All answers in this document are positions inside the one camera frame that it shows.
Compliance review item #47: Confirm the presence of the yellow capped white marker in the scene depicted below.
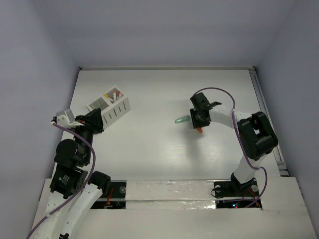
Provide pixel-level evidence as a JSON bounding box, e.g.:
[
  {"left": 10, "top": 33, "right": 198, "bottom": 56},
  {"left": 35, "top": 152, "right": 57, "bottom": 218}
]
[{"left": 104, "top": 94, "right": 114, "bottom": 103}]

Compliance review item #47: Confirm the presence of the orange capped white marker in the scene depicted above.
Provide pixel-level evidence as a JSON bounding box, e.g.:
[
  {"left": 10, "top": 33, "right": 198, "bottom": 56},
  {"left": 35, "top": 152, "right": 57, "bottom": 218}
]
[{"left": 113, "top": 91, "right": 117, "bottom": 102}]

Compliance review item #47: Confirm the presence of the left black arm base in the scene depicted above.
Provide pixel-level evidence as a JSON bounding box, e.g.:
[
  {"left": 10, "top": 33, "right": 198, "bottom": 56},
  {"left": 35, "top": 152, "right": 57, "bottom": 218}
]
[{"left": 91, "top": 180, "right": 127, "bottom": 210}]

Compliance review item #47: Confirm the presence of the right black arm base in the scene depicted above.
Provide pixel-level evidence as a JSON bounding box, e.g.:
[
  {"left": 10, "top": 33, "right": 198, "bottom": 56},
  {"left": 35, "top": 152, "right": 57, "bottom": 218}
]
[{"left": 210, "top": 175, "right": 262, "bottom": 209}]

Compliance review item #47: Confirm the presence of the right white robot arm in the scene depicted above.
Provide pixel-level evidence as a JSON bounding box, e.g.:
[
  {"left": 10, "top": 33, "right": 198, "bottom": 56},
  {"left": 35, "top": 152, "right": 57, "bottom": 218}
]
[{"left": 190, "top": 92, "right": 278, "bottom": 195}]

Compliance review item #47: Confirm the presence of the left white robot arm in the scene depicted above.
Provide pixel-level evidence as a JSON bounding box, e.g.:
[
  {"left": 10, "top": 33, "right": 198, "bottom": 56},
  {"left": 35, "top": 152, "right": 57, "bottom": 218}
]
[{"left": 27, "top": 108, "right": 111, "bottom": 239}]

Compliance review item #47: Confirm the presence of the white slotted organizer box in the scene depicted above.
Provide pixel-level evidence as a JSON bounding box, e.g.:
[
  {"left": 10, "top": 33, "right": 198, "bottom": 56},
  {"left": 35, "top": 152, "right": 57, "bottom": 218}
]
[{"left": 86, "top": 86, "right": 131, "bottom": 129}]

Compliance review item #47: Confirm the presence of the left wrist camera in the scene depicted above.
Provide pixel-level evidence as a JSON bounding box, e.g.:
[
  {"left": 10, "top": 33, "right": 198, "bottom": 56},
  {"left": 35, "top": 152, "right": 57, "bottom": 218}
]
[{"left": 51, "top": 109, "right": 75, "bottom": 128}]

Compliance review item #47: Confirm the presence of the aluminium rail right edge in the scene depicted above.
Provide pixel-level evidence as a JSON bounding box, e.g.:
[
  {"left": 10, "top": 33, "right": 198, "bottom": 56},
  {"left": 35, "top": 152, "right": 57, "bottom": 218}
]
[{"left": 249, "top": 66, "right": 290, "bottom": 177}]

